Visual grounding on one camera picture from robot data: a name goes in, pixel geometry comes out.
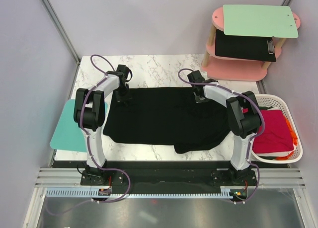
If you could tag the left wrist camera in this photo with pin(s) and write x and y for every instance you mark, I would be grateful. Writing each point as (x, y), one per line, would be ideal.
(127, 73)

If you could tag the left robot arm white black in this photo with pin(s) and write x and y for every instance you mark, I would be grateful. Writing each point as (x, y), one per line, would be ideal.
(90, 112)

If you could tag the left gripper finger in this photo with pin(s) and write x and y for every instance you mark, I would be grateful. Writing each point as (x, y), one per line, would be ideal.
(127, 100)
(119, 98)

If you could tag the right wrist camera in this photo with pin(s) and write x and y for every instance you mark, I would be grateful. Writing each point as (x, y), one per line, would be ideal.
(195, 77)

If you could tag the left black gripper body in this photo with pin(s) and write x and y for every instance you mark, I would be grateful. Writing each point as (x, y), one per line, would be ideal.
(123, 90)

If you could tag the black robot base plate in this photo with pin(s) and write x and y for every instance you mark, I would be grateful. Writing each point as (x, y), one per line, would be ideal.
(168, 176)

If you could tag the dark green garment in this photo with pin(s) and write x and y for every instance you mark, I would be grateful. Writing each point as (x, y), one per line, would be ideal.
(267, 108)

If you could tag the orange garment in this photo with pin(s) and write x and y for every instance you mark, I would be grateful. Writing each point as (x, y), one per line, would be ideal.
(290, 142)

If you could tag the white plastic laundry basket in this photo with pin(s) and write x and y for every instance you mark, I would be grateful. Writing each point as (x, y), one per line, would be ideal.
(275, 101)

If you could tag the magenta t shirt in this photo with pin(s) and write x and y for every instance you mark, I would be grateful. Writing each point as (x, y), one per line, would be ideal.
(269, 143)

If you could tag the teal cutting mat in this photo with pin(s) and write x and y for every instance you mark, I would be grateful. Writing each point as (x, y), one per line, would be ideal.
(68, 136)

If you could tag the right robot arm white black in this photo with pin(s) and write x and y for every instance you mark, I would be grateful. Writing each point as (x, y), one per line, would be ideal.
(244, 117)

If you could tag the green clipboard board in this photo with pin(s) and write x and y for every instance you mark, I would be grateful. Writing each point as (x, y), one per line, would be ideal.
(259, 21)

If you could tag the black t shirt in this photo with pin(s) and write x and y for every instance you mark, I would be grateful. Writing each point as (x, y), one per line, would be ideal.
(167, 116)

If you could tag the pink two-tier shelf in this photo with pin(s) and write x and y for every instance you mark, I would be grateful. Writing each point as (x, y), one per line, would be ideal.
(236, 69)

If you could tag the black clipboard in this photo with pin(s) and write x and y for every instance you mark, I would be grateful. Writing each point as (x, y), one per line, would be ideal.
(244, 47)

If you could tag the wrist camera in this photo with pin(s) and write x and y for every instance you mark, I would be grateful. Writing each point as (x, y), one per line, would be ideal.
(195, 77)
(127, 73)

